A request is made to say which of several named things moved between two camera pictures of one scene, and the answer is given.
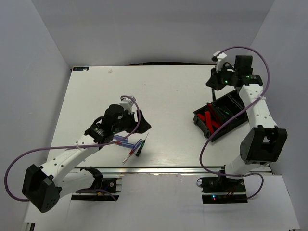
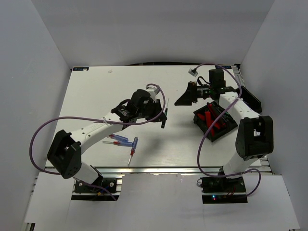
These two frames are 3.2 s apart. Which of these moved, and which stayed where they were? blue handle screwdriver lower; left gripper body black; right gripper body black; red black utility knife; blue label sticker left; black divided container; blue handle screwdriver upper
Moved: left gripper body black; right gripper body black
Stayed: blue handle screwdriver upper; red black utility knife; blue handle screwdriver lower; blue label sticker left; black divided container
